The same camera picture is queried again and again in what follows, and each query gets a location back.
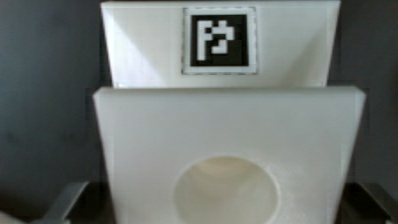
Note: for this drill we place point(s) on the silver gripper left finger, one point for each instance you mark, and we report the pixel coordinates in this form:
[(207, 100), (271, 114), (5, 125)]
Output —
[(65, 203)]

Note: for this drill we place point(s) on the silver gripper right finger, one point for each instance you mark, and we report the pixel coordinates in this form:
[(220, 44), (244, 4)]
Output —
[(381, 204)]

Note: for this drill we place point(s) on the white lamp base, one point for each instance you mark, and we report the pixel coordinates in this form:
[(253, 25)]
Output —
[(228, 129)]

